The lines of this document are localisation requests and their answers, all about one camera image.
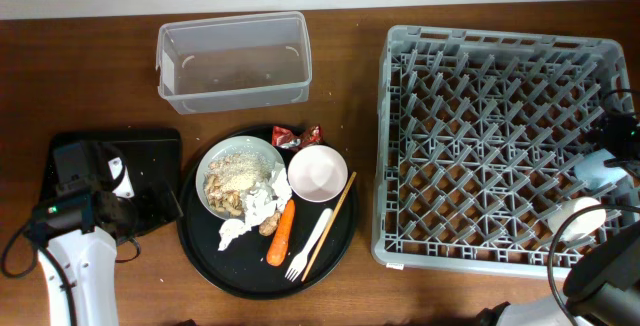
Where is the light blue cup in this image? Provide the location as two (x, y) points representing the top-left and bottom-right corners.
(574, 149), (628, 190)

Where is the grey plate with food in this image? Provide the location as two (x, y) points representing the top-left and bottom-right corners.
(195, 136), (284, 220)

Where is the small white tissue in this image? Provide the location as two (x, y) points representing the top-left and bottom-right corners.
(218, 219), (250, 251)

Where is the brown ginger piece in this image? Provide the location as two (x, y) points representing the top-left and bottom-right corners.
(259, 211), (282, 237)

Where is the red foil wrapper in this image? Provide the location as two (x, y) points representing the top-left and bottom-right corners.
(271, 125), (323, 152)

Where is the orange carrot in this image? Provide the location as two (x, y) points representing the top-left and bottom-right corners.
(266, 199), (296, 267)

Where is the pink bowl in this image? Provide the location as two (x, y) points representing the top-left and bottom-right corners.
(287, 145), (349, 203)

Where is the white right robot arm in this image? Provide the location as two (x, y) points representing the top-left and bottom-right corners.
(472, 112), (639, 325)

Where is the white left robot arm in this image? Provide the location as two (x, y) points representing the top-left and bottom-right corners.
(26, 140), (138, 325)

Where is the grey plastic dishwasher rack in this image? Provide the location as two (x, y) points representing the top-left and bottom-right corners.
(371, 25), (639, 279)

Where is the black rectangular tray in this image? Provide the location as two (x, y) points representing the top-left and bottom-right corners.
(39, 128), (182, 241)

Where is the round black tray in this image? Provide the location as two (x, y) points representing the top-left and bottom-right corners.
(175, 124), (359, 301)

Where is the clear plastic bin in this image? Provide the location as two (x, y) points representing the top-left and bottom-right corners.
(155, 11), (312, 115)

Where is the white plastic fork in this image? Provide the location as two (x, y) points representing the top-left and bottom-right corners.
(285, 208), (333, 282)

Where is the wooden chopstick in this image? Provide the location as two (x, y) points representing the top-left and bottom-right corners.
(301, 171), (357, 283)

